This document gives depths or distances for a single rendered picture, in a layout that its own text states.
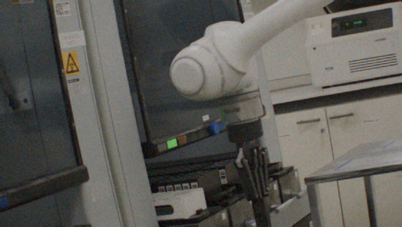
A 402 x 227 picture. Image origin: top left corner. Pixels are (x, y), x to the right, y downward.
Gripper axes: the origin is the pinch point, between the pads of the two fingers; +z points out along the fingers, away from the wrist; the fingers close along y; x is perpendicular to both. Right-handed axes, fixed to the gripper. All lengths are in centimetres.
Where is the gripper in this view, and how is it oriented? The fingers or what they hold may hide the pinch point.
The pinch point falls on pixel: (261, 212)
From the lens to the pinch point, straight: 185.6
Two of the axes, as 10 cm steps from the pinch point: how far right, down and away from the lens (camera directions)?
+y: -4.5, 1.4, -8.8
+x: 8.7, -1.6, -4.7
